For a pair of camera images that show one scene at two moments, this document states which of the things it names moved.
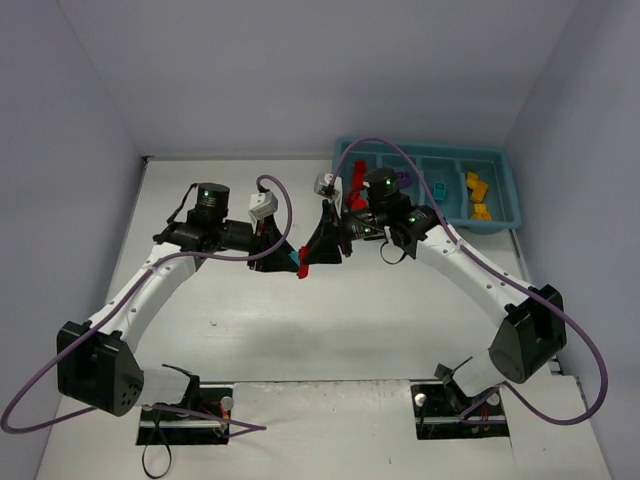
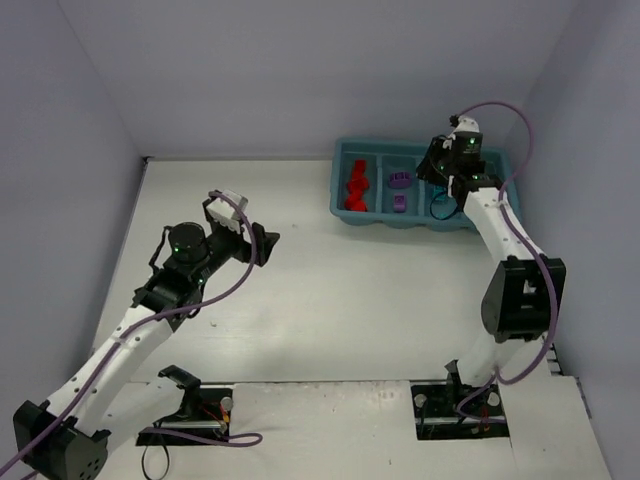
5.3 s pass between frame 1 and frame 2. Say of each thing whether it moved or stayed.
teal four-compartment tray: stayed
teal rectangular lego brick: stayed
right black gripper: moved
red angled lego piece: moved
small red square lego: stayed
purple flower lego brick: stayed
